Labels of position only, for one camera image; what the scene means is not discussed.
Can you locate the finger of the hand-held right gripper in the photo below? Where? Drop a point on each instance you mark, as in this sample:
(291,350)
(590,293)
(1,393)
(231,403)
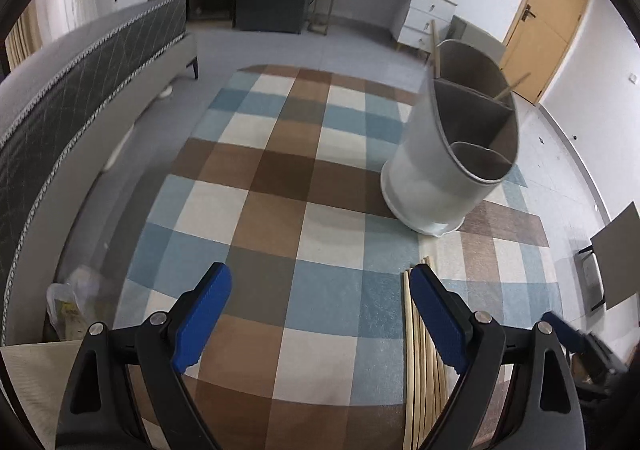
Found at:
(565,332)

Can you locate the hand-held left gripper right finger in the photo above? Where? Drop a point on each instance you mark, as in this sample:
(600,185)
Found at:
(440,320)

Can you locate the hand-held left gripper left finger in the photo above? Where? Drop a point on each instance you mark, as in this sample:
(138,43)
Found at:
(202,315)

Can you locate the white and grey utensil holder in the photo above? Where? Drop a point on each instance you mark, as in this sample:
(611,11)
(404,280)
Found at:
(425,170)

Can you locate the dark grey chair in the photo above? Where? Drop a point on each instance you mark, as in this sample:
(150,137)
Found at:
(617,260)

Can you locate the clear plastic bag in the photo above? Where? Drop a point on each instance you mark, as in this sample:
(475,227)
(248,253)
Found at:
(75,302)

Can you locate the checkered tablecloth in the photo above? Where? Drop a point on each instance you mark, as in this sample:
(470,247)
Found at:
(310,240)

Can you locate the beige cloth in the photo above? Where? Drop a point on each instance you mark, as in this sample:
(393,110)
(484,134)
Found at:
(35,390)

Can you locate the grey quilted bed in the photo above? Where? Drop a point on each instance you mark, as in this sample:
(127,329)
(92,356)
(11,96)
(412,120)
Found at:
(60,95)

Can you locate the wooden door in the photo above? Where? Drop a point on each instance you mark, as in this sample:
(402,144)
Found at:
(545,25)

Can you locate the beige curtain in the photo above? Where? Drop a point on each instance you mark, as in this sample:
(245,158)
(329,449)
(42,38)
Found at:
(20,42)

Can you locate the white wall outlet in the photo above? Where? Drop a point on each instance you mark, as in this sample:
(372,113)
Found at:
(632,77)

